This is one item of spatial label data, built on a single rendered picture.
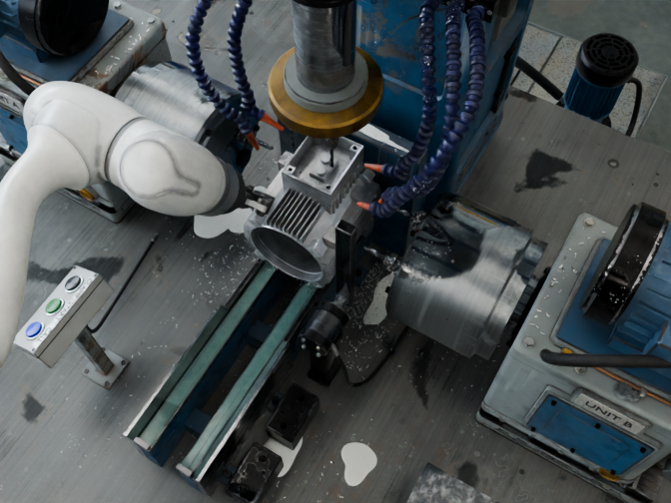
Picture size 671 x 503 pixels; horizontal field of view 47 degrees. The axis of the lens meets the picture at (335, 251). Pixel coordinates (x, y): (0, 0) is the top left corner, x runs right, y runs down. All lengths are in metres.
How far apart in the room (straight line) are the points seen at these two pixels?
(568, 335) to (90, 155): 0.73
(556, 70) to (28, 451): 1.85
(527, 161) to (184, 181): 1.03
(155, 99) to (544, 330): 0.79
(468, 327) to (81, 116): 0.67
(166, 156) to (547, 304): 0.63
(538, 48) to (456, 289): 1.46
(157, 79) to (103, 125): 0.43
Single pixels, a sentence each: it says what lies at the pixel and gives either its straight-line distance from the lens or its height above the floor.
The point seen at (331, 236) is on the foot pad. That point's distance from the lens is 1.35.
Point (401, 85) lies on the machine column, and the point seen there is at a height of 1.17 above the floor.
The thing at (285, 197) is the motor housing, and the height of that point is 1.10.
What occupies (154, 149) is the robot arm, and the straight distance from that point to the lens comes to 0.98.
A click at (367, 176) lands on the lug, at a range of 1.41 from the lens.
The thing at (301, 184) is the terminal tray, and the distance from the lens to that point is 1.34.
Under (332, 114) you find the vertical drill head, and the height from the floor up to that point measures 1.33.
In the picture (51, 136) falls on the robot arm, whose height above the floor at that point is 1.45.
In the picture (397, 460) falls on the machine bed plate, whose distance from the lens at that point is 1.49.
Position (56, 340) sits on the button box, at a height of 1.06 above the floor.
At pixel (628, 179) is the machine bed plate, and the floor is 0.80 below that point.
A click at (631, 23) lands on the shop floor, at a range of 3.41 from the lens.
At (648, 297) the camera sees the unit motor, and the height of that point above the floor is 1.32.
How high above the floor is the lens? 2.25
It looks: 61 degrees down
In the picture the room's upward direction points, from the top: straight up
